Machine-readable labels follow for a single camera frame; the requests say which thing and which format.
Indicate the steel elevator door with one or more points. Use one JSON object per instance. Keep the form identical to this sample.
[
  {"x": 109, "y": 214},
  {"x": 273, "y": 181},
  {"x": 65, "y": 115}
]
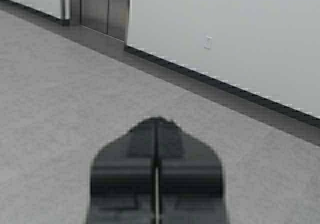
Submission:
[{"x": 109, "y": 17}]

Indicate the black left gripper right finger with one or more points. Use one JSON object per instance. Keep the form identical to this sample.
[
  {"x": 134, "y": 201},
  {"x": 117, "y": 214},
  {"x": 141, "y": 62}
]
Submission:
[{"x": 191, "y": 179}]

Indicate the white wall outlet plate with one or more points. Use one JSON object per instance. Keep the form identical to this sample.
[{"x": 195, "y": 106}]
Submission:
[{"x": 208, "y": 42}]

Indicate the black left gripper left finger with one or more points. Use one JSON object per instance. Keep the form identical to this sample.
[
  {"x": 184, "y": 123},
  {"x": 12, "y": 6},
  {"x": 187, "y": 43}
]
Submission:
[{"x": 121, "y": 178}]

